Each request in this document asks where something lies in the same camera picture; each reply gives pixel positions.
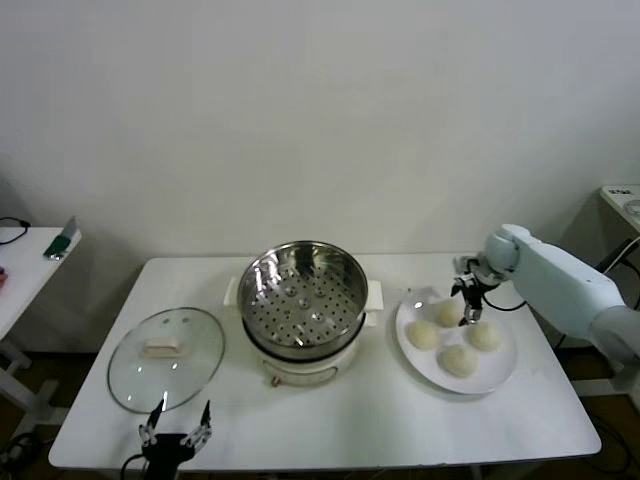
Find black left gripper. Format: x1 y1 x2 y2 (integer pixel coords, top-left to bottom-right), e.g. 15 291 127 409
138 398 213 480

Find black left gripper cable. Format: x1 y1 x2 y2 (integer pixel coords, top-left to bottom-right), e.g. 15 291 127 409
119 453 149 480

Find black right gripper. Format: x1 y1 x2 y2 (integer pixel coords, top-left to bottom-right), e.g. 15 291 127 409
449 264 501 329

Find perforated steel steamer basket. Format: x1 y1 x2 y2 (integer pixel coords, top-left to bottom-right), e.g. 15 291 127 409
223 240 385 351

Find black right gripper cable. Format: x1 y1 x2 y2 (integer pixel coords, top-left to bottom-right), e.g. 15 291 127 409
479 292 529 311

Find tangled floor cables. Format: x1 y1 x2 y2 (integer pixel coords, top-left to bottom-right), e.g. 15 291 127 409
0 432 36 471

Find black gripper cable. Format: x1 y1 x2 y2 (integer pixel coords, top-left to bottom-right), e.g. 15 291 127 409
119 453 149 480
479 292 529 311

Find white steamed baozi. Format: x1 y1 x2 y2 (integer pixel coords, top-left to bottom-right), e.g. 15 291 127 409
435 298 464 329
467 321 503 352
438 344 480 379
408 320 442 350

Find white round plate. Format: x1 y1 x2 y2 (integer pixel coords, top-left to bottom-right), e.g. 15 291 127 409
394 285 518 396

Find glass pot lid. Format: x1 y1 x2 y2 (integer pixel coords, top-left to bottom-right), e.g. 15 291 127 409
106 306 226 414

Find thin black cable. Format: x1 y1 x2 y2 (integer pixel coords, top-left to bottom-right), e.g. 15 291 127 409
0 216 30 246

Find white power cable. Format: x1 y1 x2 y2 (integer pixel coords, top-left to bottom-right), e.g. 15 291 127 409
602 238 635 276

